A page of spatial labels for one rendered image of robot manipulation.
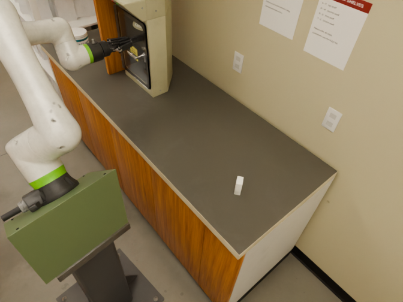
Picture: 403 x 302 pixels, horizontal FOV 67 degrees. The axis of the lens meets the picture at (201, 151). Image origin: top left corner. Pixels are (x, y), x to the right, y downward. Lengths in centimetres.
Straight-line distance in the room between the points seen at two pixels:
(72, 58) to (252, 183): 100
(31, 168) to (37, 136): 14
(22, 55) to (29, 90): 11
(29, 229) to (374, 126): 135
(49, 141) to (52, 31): 61
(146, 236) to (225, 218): 112
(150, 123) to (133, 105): 19
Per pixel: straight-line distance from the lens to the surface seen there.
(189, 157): 154
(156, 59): 179
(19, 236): 104
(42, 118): 106
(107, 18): 200
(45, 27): 151
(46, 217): 103
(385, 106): 145
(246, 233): 132
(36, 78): 109
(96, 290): 174
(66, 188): 117
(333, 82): 152
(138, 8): 163
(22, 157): 116
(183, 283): 221
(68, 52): 156
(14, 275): 249
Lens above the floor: 208
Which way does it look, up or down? 46 degrees down
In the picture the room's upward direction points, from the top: 4 degrees clockwise
